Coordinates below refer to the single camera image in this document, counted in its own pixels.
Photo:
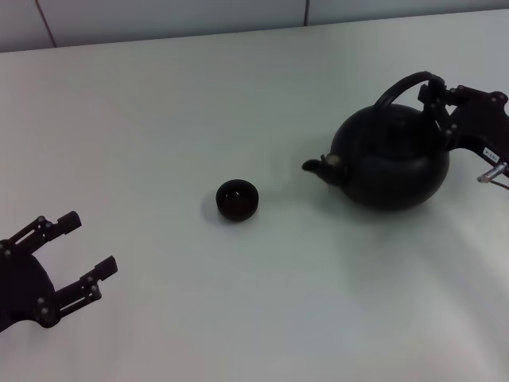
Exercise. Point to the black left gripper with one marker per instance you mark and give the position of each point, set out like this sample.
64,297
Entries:
20,286

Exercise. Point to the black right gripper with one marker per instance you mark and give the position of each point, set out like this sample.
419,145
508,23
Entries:
485,123

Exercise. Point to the black round teapot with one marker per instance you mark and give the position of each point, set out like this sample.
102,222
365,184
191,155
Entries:
389,171

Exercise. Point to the dark brown teacup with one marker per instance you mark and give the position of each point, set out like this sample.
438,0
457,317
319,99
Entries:
237,201

